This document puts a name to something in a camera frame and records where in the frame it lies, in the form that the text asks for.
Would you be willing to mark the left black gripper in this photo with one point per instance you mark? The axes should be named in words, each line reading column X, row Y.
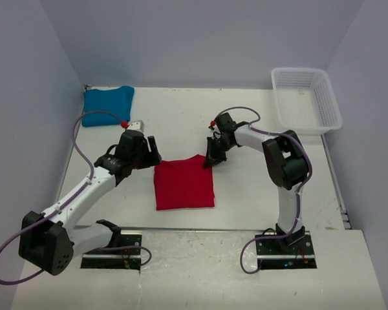
column 152, row 157

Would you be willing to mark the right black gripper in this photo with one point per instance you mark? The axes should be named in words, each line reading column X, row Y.
column 213, row 158

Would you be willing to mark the red t shirt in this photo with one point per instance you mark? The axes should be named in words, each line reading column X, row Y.
column 183, row 184

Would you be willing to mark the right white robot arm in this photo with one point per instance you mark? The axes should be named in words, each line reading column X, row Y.
column 287, row 163

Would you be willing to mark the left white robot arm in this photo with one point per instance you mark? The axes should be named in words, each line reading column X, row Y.
column 50, row 240

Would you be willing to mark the folded blue t shirt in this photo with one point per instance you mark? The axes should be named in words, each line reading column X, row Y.
column 107, row 107

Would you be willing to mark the white plastic basket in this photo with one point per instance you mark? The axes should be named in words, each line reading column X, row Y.
column 305, row 100

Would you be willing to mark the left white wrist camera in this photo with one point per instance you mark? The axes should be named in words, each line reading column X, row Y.
column 137, row 125

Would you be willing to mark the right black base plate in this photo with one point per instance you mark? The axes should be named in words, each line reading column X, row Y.
column 276, row 255

